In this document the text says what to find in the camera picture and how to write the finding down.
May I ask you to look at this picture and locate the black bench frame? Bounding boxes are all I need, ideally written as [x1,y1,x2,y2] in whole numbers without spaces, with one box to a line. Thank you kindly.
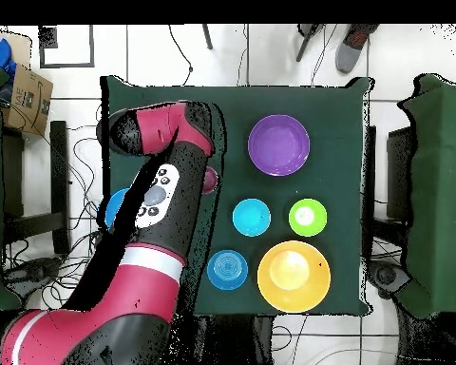
[1,120,72,256]

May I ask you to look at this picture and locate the black tripod stand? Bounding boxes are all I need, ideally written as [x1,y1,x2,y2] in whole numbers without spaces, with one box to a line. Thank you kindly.
[295,23,326,63]

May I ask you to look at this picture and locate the medium blue bowl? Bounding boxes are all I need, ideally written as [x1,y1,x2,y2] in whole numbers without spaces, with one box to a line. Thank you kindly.
[206,248,249,292]

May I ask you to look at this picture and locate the black pedestal foot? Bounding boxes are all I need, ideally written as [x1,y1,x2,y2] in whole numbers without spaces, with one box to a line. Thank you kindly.
[366,258,411,299]
[3,257,64,298]

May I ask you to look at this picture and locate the plain cardboard box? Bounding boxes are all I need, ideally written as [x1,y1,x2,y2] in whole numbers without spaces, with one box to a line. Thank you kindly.
[0,29,32,69]

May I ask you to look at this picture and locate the wide purple bowl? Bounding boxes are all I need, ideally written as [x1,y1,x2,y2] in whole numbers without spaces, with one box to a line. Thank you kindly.
[247,114,312,177]

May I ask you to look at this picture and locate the large orange bowl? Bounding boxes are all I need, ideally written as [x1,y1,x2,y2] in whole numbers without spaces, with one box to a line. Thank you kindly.
[256,240,333,315]

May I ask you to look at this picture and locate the large blue bowl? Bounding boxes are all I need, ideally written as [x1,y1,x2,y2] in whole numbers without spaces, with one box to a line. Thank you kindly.
[104,187,131,232]

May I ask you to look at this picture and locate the person's foot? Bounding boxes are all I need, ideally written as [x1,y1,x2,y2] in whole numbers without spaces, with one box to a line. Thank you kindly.
[333,24,381,75]

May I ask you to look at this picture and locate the purple cup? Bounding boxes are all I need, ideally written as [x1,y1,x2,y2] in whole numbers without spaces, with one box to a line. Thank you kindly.
[202,165,220,196]

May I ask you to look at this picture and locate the black square floor frame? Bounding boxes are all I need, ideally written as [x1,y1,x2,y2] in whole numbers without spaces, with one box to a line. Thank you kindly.
[38,24,96,70]

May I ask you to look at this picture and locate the printed cardboard box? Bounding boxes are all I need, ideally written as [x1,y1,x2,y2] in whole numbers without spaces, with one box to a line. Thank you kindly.
[3,64,55,137]

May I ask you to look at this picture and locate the small light blue ribbed bowl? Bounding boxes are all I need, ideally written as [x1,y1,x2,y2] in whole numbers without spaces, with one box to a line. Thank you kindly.
[231,198,272,238]

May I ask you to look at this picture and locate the dark green table cloth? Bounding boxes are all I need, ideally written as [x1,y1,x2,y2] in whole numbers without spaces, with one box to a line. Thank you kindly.
[100,75,373,317]

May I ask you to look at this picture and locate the small green ribbed bowl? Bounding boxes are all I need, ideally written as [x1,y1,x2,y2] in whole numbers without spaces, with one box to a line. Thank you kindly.
[287,198,329,238]

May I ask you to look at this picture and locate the blue bag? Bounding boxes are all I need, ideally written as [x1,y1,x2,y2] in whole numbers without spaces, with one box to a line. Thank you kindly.
[0,37,17,79]

